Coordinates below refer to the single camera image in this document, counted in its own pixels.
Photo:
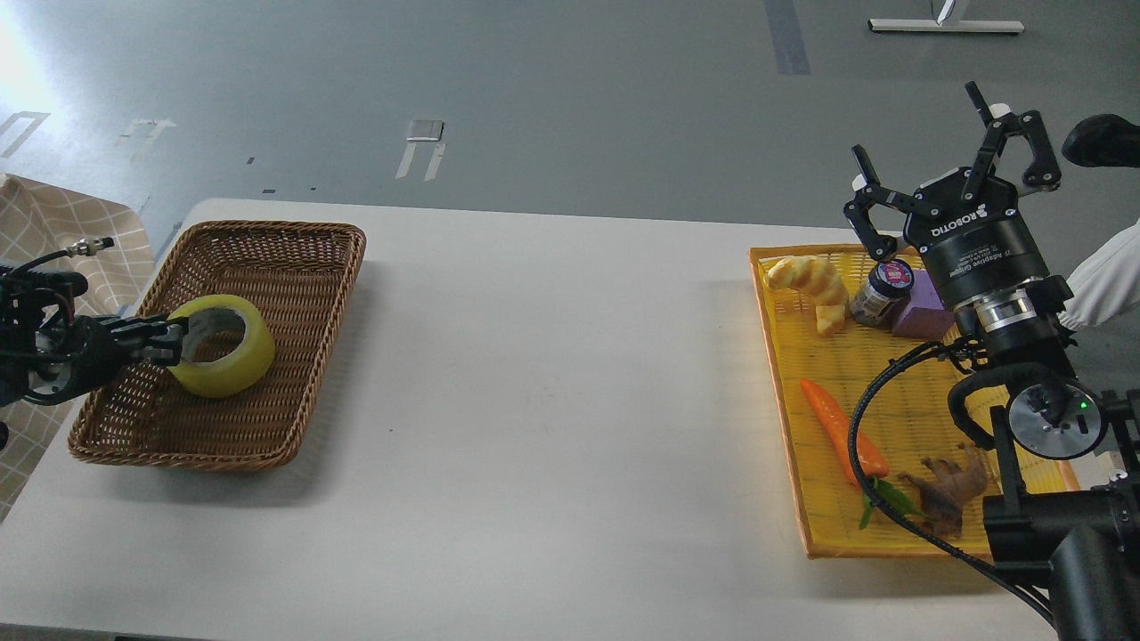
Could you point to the black shoe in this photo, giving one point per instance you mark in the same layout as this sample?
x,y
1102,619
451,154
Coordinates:
x,y
1103,140

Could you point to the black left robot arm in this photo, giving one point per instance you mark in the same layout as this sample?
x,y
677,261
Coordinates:
x,y
34,297

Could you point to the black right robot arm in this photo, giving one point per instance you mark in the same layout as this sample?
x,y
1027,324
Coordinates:
x,y
1071,556

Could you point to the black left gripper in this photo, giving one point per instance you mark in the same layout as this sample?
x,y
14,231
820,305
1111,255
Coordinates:
x,y
86,355

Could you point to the brown wicker basket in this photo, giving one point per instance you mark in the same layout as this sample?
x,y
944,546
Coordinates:
x,y
299,276

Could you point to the white metal stand base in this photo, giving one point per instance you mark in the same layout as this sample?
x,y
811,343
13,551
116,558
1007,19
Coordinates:
x,y
948,17

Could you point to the purple foam block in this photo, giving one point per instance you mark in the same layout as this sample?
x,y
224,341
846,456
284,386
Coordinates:
x,y
922,314

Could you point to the small dark glass jar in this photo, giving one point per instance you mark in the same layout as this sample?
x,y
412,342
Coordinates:
x,y
886,285

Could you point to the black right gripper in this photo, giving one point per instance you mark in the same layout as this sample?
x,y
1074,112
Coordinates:
x,y
975,240

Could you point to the yellow plastic tray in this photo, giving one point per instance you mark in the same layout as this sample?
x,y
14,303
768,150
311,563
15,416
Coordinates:
x,y
907,420

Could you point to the beige checkered cloth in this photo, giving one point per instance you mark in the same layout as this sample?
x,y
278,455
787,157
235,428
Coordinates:
x,y
38,218

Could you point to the toy croissant bread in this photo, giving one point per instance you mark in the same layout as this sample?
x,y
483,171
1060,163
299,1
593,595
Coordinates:
x,y
817,279

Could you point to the white sleeved forearm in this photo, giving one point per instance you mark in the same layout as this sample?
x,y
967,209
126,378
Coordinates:
x,y
1106,284

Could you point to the yellow tape roll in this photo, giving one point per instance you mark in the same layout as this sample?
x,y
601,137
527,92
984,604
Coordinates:
x,y
235,371

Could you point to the orange toy carrot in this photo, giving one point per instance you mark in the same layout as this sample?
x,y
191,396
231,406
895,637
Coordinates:
x,y
836,424

